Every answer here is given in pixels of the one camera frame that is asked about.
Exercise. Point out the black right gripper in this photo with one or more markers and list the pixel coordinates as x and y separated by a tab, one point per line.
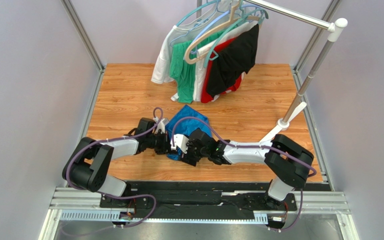
189	150

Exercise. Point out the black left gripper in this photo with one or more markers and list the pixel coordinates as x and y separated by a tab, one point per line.
165	147

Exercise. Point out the blue cloth napkin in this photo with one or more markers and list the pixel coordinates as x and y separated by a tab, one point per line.
187	126

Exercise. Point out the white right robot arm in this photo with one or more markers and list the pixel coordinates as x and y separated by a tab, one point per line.
289	161

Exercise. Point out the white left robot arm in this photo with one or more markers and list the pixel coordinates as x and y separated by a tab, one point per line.
88	166

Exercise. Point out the red t-shirt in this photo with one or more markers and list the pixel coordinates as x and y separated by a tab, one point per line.
218	82

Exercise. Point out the white t-shirt left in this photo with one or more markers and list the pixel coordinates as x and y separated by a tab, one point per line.
161	71

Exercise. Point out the white t-shirt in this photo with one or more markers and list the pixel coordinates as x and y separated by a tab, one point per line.
161	71
203	48

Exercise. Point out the green t-shirt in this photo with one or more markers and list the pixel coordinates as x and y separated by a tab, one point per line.
189	78

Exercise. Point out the white t-shirt middle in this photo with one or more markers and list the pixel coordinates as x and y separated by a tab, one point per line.
203	48

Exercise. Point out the teal plastic hanger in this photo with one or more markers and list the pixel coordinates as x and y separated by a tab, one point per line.
226	35

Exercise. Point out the blue plastic hanger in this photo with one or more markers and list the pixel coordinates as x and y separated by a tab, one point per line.
188	32

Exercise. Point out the black t-shirt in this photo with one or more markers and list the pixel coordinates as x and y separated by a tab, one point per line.
238	54

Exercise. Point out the teal hanger left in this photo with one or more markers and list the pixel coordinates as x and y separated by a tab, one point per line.
198	10

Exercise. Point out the white clothes rack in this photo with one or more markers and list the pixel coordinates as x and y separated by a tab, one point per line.
334	28

